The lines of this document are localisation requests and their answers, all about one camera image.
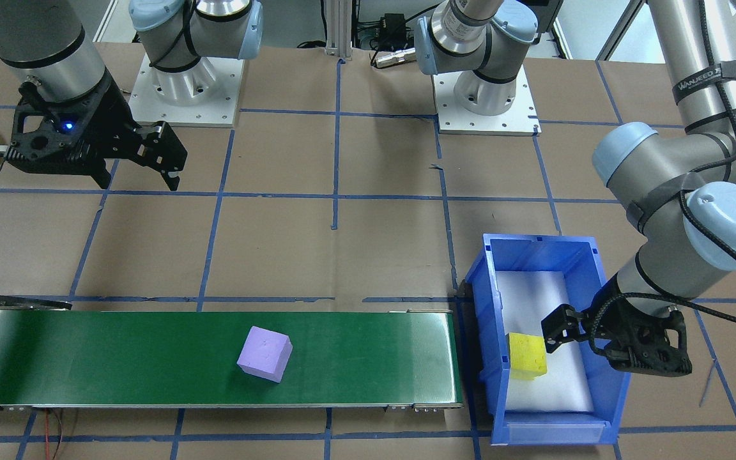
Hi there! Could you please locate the yellow foam block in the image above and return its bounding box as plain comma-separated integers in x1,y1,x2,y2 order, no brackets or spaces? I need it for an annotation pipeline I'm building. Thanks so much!
507,332,548,381

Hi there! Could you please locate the purple foam block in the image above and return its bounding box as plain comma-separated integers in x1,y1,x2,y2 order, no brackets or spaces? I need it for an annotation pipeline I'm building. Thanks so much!
236,326,293,383

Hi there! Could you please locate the blue plastic storage bin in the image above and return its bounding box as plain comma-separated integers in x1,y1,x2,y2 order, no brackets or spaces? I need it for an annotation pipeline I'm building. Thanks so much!
464,233,632,446

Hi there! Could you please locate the green belt conveyor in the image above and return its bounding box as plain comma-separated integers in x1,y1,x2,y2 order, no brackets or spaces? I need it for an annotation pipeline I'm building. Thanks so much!
0,295,464,413

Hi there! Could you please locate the silver cylindrical connector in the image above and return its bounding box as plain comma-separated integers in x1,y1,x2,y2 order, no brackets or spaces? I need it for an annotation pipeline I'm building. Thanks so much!
371,50,417,68

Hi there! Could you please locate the black adapter box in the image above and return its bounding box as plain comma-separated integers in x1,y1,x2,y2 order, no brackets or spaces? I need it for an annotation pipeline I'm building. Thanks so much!
381,13,407,45

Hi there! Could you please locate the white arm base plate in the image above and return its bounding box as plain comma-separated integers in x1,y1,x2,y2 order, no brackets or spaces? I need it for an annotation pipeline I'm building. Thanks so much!
123,54,244,127
433,64,541,136

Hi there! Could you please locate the aluminium frame post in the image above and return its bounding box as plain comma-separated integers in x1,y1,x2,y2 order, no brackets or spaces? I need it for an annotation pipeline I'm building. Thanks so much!
323,0,353,59

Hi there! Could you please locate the red conveyor wire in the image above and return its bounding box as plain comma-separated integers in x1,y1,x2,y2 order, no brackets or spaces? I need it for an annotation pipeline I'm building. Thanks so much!
42,409,81,460

